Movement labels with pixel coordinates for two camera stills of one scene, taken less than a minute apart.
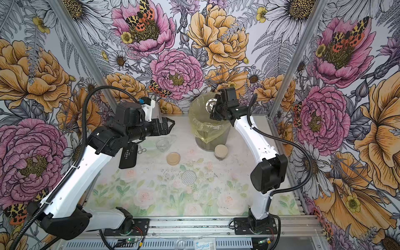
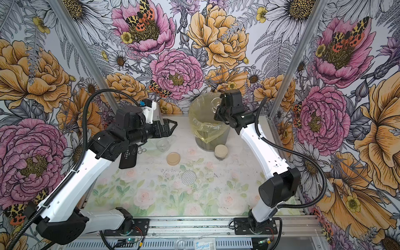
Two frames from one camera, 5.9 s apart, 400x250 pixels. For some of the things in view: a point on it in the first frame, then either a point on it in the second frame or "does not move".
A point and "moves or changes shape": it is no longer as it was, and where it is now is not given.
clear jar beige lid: x=162 y=145 does not move
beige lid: x=173 y=158 does not move
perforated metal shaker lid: x=188 y=177 does not move
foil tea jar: x=209 y=105 moves or changes shape
